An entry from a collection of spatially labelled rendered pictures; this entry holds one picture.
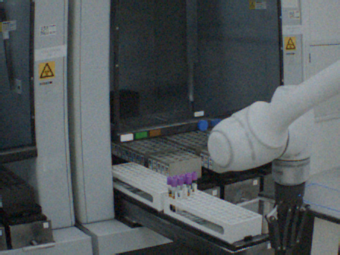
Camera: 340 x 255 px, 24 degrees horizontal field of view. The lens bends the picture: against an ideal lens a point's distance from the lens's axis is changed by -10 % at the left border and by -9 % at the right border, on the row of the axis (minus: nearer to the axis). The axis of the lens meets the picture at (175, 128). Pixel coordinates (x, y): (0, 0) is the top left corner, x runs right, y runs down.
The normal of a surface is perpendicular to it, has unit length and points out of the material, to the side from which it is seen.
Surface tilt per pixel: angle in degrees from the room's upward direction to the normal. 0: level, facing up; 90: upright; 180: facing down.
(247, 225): 90
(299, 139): 97
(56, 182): 90
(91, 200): 90
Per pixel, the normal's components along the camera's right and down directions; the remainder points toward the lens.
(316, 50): 0.55, 0.19
